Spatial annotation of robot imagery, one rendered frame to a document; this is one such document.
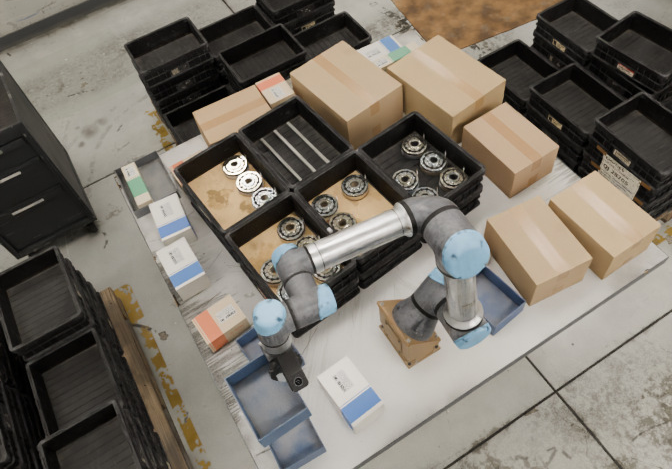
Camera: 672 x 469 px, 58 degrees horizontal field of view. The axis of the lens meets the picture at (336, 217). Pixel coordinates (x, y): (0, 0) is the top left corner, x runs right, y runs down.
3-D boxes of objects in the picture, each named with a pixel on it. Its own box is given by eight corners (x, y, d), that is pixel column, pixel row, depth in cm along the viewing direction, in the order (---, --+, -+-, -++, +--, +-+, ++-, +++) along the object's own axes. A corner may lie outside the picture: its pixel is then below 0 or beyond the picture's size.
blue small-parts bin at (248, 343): (305, 364, 208) (302, 356, 202) (270, 391, 203) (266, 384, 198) (274, 323, 218) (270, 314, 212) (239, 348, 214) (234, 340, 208)
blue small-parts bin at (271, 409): (312, 415, 161) (308, 407, 155) (264, 448, 158) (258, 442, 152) (276, 356, 171) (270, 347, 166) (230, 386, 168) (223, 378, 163)
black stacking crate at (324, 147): (357, 168, 240) (355, 149, 230) (297, 208, 232) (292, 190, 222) (301, 114, 260) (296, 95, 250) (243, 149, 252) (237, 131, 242)
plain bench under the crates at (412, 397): (616, 334, 273) (669, 256, 216) (313, 543, 239) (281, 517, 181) (412, 125, 358) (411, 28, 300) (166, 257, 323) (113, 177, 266)
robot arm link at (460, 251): (468, 304, 191) (459, 197, 149) (495, 341, 182) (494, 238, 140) (435, 321, 190) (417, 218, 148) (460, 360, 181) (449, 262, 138)
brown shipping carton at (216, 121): (261, 110, 279) (254, 84, 266) (281, 139, 268) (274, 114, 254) (202, 137, 274) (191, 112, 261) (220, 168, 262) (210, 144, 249)
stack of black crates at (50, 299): (126, 355, 278) (82, 313, 241) (64, 390, 271) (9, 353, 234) (100, 291, 299) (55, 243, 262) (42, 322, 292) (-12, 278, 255)
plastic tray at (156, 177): (181, 197, 255) (177, 190, 251) (137, 219, 251) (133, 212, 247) (160, 157, 270) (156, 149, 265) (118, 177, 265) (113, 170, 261)
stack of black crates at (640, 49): (676, 118, 321) (711, 50, 283) (629, 147, 314) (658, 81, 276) (616, 74, 343) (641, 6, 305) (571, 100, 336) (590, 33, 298)
